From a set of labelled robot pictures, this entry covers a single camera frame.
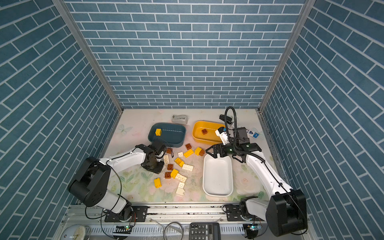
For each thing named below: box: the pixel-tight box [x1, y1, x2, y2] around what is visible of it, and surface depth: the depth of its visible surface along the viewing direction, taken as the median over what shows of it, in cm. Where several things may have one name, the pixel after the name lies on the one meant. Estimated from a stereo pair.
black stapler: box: [219, 114, 232, 125], surface depth 117 cm
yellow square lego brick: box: [155, 128, 162, 136], surface depth 106 cm
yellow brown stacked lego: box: [194, 147, 205, 157], surface depth 96 cm
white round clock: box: [60, 223, 87, 240], surface depth 65 cm
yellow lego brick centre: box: [170, 169, 179, 179], surface depth 86 cm
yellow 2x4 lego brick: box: [183, 149, 194, 158], surface depth 98 cm
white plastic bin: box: [202, 154, 234, 197], surface depth 86 cm
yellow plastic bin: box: [192, 120, 226, 145], surface depth 108 cm
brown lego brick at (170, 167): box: [167, 164, 174, 171], surface depth 91 cm
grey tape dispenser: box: [171, 114, 188, 125], surface depth 114 cm
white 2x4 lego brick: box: [182, 163, 194, 171], surface depth 90 cm
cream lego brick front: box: [175, 182, 185, 196], surface depth 82 cm
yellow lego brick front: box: [154, 177, 162, 189], surface depth 84 cm
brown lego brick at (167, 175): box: [164, 171, 172, 179], surface depth 88 cm
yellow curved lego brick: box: [174, 157, 185, 168], surface depth 93 cm
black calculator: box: [189, 222, 221, 240], surface depth 69 cm
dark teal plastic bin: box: [148, 122, 187, 148], surface depth 107 cm
